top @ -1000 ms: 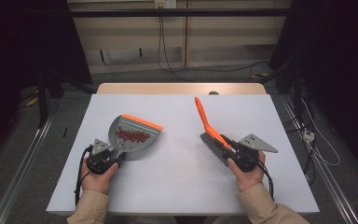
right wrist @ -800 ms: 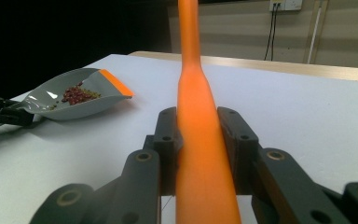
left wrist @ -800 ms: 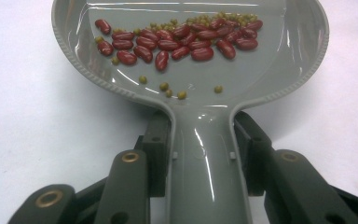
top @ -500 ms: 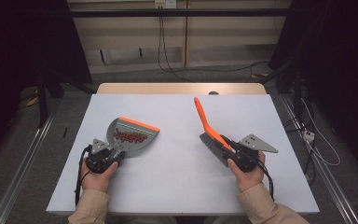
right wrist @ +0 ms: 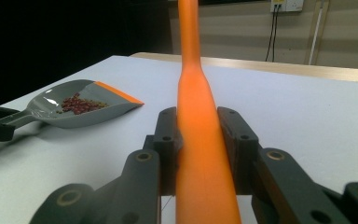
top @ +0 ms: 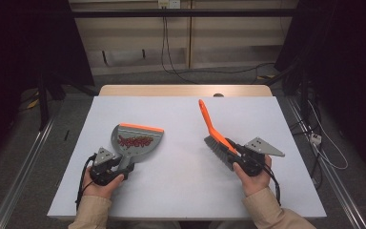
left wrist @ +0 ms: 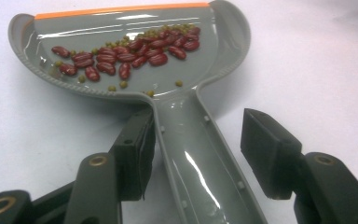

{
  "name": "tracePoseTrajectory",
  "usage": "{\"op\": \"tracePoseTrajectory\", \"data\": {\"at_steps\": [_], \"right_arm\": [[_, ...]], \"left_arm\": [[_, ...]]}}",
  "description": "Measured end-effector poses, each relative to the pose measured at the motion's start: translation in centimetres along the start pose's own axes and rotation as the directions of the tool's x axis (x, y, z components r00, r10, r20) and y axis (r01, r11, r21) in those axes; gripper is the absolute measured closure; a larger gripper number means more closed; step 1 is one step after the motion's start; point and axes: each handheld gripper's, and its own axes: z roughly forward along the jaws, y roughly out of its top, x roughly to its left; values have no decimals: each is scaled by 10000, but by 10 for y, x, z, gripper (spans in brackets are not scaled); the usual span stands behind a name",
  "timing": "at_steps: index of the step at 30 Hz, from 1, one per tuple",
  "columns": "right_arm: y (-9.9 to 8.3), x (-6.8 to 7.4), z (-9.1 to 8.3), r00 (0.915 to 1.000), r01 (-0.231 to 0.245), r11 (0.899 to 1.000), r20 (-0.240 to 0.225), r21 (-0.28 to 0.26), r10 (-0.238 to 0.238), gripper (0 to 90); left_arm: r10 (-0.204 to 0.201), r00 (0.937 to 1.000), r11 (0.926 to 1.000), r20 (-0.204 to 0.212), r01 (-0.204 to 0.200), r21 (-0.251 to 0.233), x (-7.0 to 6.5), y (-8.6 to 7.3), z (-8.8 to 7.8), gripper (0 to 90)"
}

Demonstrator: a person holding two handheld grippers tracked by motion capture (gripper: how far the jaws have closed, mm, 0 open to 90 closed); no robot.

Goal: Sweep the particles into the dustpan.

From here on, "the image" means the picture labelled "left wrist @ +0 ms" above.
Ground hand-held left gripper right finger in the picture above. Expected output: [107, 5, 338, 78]
[241, 108, 303, 200]

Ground grey dustpan with orange lip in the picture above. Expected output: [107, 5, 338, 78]
[7, 0, 269, 224]

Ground scatter of red kidney beans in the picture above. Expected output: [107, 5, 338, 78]
[50, 26, 201, 82]

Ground scatter of small green beans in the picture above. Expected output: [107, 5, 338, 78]
[54, 23, 197, 97]

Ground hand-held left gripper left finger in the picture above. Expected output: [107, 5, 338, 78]
[110, 107, 157, 202]

